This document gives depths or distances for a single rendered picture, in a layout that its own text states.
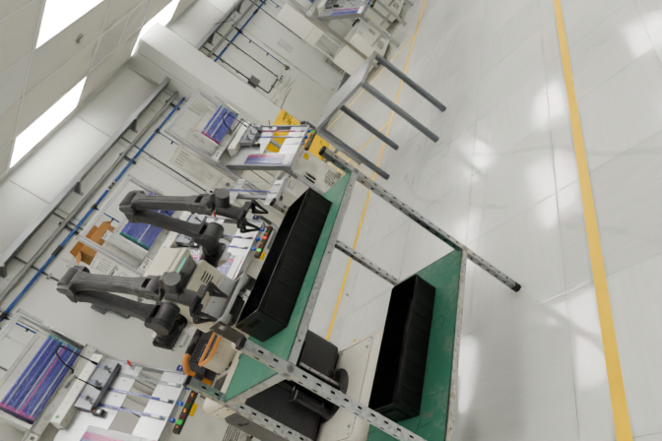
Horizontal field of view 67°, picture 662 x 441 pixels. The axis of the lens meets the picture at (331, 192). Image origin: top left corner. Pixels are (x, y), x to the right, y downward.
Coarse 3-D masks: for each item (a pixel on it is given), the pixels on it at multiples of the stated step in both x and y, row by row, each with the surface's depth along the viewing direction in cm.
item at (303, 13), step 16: (288, 0) 770; (304, 0) 764; (336, 0) 796; (368, 0) 775; (288, 16) 777; (304, 16) 773; (320, 16) 765; (336, 16) 757; (352, 16) 751; (304, 32) 789; (320, 32) 782; (336, 32) 775; (352, 32) 806; (368, 32) 790; (384, 32) 754; (320, 48) 804; (352, 48) 782; (368, 48) 780; (384, 48) 792; (352, 64) 806
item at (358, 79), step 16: (368, 64) 404; (384, 64) 420; (352, 80) 425; (336, 96) 445; (384, 96) 396; (432, 96) 433; (352, 112) 470; (400, 112) 399; (320, 128) 437; (368, 128) 475; (336, 144) 445; (368, 160) 452; (384, 176) 456
